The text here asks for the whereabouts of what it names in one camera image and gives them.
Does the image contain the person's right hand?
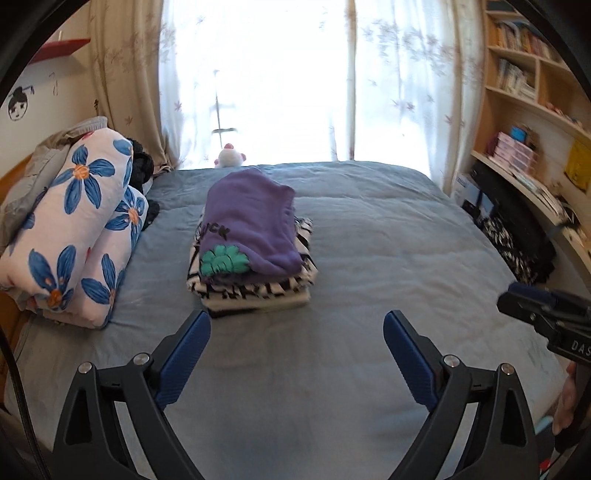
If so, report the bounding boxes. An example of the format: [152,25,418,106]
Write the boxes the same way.
[553,362,578,435]

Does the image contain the row of books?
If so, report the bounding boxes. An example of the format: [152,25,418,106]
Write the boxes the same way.
[492,21,555,58]
[496,58,536,100]

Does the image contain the white cardboard box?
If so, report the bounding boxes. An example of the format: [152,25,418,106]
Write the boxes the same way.
[451,173,481,204]

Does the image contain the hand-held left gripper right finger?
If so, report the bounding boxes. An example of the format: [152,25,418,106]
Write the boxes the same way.
[384,310,539,480]

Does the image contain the cream folded garment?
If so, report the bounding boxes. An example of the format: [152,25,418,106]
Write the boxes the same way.
[199,288,309,311]

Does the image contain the yellow poster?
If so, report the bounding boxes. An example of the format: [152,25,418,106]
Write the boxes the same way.
[564,138,591,188]

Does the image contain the red wall shelf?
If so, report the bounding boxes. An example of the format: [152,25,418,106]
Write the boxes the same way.
[30,38,92,65]

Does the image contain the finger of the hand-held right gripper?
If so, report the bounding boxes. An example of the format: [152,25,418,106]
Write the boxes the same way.
[497,294,552,329]
[508,282,558,306]

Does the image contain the white plush toy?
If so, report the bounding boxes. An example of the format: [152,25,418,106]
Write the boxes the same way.
[213,143,247,168]

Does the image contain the purple zip hoodie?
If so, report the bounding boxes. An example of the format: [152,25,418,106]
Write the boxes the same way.
[198,167,303,284]

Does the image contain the black white patterned cloth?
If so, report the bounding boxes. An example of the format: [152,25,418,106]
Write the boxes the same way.
[482,217,557,284]

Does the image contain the beige curtain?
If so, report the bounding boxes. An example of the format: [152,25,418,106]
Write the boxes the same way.
[88,0,181,171]
[441,0,488,197]

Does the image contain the bed with blue-grey cover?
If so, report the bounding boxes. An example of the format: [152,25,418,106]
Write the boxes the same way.
[0,161,571,480]

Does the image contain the black white printed folded garment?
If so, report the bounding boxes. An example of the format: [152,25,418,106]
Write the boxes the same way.
[186,217,319,301]

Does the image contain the wooden shelf unit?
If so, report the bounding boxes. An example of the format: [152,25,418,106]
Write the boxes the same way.
[462,0,591,296]

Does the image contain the face wall sticker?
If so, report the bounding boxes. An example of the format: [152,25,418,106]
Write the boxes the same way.
[8,84,37,122]

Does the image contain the black cable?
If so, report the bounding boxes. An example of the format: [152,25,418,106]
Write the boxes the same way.
[0,330,35,448]

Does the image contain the pink storage drawers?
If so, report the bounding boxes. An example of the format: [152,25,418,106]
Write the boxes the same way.
[489,131,539,174]

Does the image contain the blue floral rolled quilt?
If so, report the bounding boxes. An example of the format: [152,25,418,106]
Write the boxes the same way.
[0,127,149,329]

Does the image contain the dark cloth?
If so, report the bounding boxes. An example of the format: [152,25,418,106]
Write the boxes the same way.
[124,137,160,232]

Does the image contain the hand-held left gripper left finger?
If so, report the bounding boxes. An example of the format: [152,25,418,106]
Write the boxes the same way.
[53,310,212,480]

